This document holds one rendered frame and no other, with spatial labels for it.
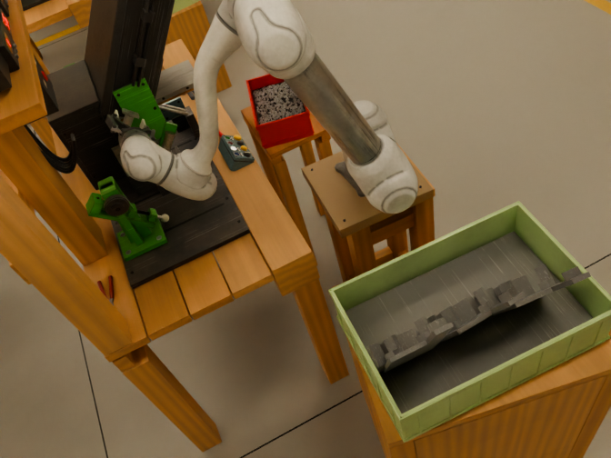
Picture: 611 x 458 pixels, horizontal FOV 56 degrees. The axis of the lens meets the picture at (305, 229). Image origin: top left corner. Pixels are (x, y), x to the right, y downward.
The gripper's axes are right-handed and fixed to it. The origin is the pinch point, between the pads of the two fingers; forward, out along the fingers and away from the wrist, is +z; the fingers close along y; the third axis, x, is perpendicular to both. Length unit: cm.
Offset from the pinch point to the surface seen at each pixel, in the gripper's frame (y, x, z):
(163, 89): -11.2, -9.5, 20.0
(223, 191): -36.0, 10.7, -10.4
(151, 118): -7.4, -2.0, 4.2
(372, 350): -58, 11, -92
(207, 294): -31, 32, -46
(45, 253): 19, 20, -62
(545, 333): -98, -10, -102
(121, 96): 4.1, -5.7, 4.2
